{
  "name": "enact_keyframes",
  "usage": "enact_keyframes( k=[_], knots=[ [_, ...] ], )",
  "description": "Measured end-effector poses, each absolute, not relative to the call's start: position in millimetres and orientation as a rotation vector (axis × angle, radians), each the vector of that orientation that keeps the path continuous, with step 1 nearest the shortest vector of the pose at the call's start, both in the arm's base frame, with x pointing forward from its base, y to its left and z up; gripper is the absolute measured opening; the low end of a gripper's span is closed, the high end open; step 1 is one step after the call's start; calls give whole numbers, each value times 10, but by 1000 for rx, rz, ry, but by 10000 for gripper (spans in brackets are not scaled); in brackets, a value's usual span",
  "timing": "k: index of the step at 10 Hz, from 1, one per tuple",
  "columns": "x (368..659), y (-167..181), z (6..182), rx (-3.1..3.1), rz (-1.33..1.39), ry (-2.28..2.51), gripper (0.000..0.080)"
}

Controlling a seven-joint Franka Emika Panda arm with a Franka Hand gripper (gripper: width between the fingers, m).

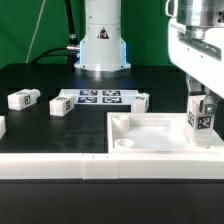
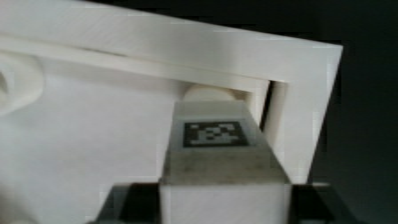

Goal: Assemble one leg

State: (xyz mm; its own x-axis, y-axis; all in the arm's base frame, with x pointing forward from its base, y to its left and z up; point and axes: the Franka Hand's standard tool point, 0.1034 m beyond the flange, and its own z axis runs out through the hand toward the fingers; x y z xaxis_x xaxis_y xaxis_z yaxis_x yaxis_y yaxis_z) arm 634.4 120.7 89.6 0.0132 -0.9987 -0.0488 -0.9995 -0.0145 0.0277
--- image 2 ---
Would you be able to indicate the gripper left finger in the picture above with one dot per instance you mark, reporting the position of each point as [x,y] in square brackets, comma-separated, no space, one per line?
[132,205]

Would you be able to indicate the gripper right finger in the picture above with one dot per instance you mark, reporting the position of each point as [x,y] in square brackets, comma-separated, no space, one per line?
[317,206]

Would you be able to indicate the white table leg with tag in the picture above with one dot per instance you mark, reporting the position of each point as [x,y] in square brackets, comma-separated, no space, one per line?
[224,185]

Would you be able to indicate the white square tabletop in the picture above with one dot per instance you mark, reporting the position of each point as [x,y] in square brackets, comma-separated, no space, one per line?
[82,142]

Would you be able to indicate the white obstacle fence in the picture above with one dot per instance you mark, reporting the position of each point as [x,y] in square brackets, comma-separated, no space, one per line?
[121,39]

